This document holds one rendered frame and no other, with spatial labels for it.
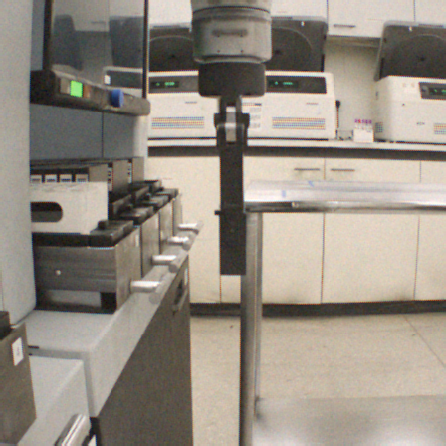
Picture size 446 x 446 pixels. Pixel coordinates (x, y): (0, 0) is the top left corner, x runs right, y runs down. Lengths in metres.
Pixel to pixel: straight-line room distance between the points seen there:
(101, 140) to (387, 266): 2.12
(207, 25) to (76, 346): 0.36
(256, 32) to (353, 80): 3.03
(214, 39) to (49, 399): 0.40
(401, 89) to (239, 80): 2.51
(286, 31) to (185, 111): 0.73
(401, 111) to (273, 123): 0.67
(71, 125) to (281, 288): 1.98
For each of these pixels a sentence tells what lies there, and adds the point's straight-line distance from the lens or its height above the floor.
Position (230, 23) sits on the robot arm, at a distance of 0.64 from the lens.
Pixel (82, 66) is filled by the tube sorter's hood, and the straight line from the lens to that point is 0.77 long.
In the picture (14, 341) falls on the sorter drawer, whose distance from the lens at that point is 0.36.
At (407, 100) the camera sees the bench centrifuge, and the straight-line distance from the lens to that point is 3.08.
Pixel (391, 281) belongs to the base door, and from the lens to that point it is 3.13.
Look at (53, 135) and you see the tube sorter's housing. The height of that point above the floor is 0.93.
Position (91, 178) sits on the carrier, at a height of 0.87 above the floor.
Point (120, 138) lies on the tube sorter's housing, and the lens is 1.23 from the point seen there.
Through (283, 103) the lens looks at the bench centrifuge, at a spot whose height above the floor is 1.09.
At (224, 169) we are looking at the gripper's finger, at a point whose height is 0.88.
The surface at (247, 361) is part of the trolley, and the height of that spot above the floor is 0.55.
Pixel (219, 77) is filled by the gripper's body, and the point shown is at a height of 0.98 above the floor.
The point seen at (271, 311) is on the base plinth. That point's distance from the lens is 3.14.
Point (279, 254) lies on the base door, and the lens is 3.01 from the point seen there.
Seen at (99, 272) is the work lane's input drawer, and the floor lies 0.78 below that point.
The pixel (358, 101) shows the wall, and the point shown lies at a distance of 3.65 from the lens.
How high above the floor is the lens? 0.92
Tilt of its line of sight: 8 degrees down
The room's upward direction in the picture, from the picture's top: straight up
